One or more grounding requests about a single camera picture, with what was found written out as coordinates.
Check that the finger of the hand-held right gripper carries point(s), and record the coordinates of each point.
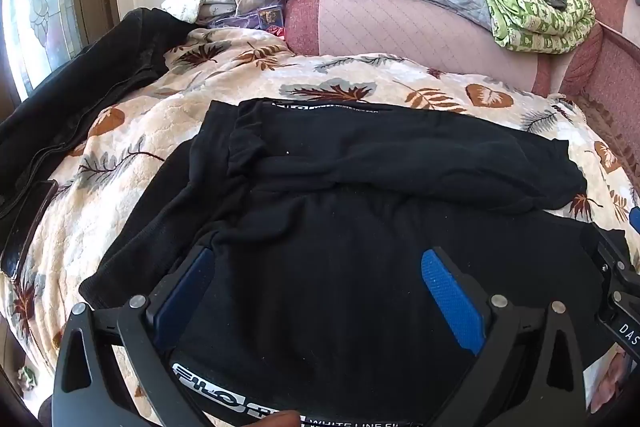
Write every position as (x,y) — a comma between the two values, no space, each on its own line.
(620,267)

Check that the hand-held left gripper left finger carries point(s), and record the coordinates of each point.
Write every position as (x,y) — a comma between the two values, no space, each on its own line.
(185,292)

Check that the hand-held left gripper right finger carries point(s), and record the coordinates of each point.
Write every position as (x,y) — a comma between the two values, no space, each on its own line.
(450,297)

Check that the black pants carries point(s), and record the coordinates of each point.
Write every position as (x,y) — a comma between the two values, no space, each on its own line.
(325,232)

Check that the leaf print blanket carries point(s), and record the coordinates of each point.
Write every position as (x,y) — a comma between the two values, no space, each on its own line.
(150,132)

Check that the black jacket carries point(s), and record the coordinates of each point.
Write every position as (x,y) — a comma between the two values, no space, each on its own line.
(75,97)

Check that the pink headboard cushion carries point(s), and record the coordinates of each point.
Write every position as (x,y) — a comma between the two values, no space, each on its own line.
(400,32)

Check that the purple packet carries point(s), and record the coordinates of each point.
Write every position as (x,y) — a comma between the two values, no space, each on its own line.
(260,18)

